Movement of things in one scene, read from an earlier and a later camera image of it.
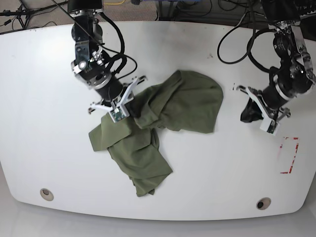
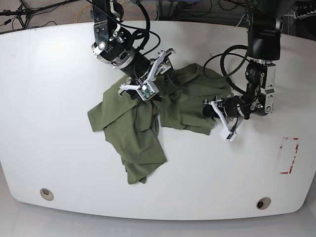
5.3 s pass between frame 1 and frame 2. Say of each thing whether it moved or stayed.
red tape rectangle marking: stayed
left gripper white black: moved
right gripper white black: moved
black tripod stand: stayed
